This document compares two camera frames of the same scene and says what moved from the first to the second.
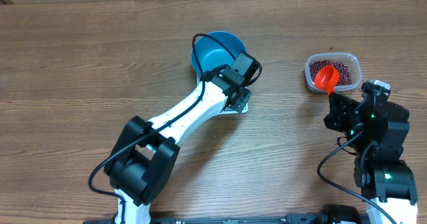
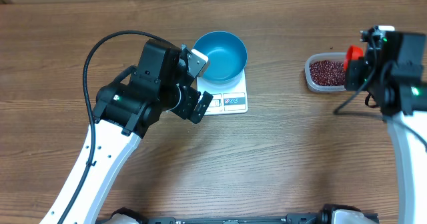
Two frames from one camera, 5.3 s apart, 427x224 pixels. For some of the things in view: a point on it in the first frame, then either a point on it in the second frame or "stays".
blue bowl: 210,56 stays
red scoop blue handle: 326,78 -> 353,53
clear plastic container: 348,66 stays
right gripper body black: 341,121 -> 355,75
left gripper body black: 246,93 -> 187,105
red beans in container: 344,76 stays
